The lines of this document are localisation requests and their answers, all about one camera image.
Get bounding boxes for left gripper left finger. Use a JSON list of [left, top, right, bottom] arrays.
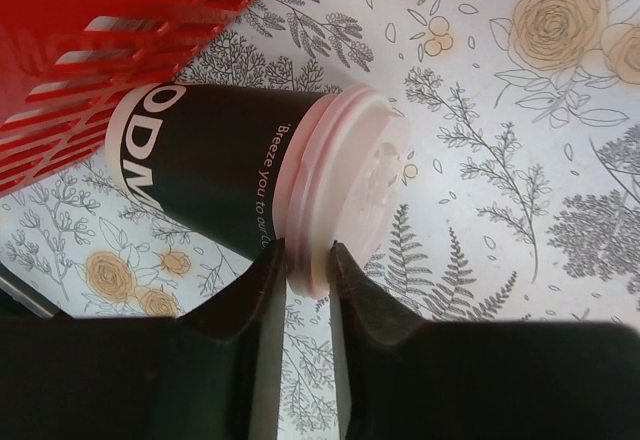
[[1, 240, 285, 439]]

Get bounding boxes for red plastic basket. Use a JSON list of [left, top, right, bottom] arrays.
[[1, 0, 253, 194]]

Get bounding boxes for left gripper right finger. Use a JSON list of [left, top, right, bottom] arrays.
[[327, 243, 639, 439]]

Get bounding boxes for white plastic cup lid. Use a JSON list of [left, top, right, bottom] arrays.
[[272, 84, 411, 299]]

